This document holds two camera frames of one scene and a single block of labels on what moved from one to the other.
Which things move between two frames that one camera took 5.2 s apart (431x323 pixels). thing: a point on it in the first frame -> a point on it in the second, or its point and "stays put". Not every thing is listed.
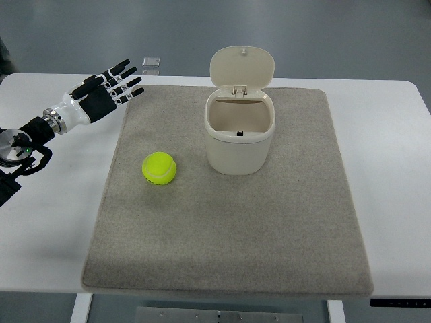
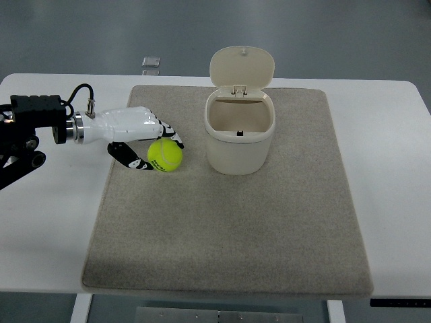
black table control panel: (401, 303) stays put
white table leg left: (80, 312) stays put
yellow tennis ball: (159, 168) -> (165, 155)
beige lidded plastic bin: (240, 116) stays put
